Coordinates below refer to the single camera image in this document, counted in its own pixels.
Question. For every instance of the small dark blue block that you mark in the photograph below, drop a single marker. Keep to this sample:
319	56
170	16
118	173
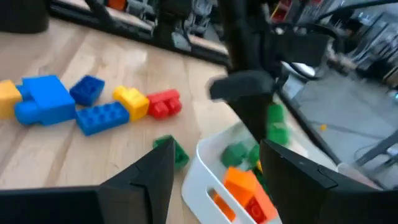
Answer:
87	90

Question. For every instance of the small dark green block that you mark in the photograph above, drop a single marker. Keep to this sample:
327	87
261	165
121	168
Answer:
253	154
182	155

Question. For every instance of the green toy block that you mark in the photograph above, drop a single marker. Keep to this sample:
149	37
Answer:
233	154
276	130

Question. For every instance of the blue eight-stud block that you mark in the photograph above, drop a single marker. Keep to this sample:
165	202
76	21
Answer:
102	118

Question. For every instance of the red-orange toy block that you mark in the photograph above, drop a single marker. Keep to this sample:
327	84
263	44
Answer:
256	211

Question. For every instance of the red toy block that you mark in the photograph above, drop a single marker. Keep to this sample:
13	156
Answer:
163	102

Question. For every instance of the large orange toy block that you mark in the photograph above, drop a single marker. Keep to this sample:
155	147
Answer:
239	183

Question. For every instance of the yellow toy block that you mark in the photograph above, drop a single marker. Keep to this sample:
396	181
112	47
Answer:
130	101
9	98

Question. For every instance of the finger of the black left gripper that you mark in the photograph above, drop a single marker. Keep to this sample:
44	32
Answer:
242	87
255	118

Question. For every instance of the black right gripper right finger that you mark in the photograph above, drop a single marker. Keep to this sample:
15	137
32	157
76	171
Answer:
295	193

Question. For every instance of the black bucket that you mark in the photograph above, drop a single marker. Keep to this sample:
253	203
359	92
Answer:
21	15

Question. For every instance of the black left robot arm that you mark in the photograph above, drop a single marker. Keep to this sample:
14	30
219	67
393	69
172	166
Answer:
242	14

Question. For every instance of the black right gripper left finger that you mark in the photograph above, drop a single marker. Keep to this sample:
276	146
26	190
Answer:
146	193

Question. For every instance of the large blue toy block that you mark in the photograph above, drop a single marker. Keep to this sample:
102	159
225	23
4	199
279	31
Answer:
46	99

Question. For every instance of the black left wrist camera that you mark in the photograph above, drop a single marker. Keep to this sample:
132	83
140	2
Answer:
301	49

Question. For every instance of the white plastic storage bin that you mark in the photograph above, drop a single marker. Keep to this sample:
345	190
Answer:
199	174

